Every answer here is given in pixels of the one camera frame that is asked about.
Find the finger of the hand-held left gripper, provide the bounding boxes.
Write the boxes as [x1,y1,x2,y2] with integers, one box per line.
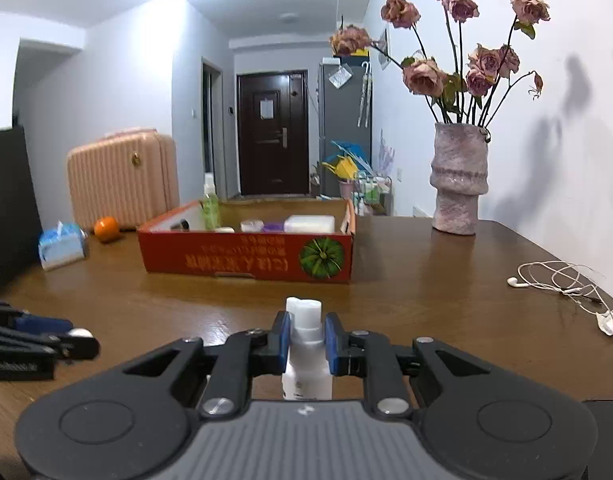
[0,322,101,362]
[0,296,75,334]

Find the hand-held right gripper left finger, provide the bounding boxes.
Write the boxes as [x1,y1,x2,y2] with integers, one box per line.
[121,311,293,420]

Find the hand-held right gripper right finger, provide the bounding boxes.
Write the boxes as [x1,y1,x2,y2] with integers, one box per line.
[324,312,492,419]

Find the white spray bottle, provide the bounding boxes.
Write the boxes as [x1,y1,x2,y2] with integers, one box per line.
[282,297,333,402]

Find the red cardboard box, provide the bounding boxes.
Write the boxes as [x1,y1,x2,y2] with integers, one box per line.
[137,198,357,284]

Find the green bottle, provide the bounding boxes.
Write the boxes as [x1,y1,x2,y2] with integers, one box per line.
[201,173,222,231]

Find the blue tissue pack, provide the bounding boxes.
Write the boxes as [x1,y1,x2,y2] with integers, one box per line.
[37,220,90,272]

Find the white rectangular box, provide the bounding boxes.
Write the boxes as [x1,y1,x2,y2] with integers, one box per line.
[284,215,336,235]

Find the orange fruit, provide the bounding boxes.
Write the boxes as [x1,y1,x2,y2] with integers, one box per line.
[93,216,122,244]

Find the black bag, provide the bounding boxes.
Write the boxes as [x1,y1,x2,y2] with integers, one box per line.
[0,83,43,297]

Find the rack of bottles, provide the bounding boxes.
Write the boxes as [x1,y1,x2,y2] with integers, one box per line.
[353,172,391,216]

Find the pink ribbed suitcase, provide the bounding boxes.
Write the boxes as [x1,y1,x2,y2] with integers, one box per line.
[67,128,181,234]

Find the yellow and blue umbrella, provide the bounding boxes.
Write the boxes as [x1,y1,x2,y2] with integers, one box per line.
[321,140,372,181]

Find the dark brown door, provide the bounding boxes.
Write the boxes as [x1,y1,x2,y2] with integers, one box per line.
[236,69,309,196]

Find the pink textured vase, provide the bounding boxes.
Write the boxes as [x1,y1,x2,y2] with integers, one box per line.
[431,122,490,236]

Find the grey refrigerator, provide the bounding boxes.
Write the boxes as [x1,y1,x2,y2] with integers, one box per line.
[318,62,373,199]

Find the hanging folded umbrella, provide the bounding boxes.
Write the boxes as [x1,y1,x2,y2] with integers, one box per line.
[357,62,373,129]

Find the bunch of dried roses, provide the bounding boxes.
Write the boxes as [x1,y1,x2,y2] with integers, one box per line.
[329,0,552,133]

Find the black flat object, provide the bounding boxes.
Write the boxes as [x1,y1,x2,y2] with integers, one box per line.
[580,399,613,480]

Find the purple wall decoration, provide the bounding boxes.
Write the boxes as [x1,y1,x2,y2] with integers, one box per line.
[378,129,397,176]

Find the white wired earphones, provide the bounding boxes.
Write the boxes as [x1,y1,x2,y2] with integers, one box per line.
[506,260,613,312]

